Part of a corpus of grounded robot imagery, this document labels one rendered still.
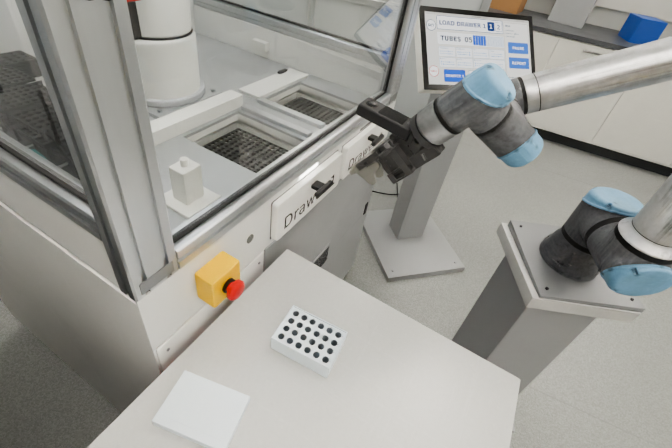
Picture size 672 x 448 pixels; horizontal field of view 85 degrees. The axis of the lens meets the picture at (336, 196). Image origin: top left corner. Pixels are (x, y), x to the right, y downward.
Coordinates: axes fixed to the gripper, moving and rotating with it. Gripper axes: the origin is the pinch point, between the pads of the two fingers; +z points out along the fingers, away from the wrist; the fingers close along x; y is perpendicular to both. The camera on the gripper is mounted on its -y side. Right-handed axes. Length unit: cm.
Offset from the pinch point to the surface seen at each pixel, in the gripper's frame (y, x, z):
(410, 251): 62, 85, 73
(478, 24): -9, 98, -14
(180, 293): -2.7, -39.6, 15.4
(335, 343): 24.0, -26.2, 9.1
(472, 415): 48, -23, -5
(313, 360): 22.0, -32.2, 8.9
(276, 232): 0.8, -14.3, 17.5
